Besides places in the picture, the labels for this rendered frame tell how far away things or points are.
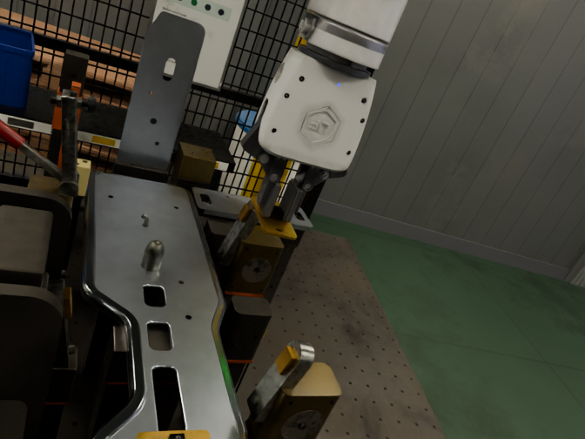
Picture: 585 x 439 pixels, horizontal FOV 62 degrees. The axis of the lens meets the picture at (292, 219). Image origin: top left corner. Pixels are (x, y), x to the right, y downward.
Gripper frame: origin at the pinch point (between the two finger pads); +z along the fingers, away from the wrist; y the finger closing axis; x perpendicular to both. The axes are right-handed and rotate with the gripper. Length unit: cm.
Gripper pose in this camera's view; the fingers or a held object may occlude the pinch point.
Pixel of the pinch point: (279, 197)
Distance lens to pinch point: 53.3
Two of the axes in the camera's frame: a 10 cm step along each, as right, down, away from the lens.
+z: -3.6, 8.5, 3.8
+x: -2.5, -4.8, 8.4
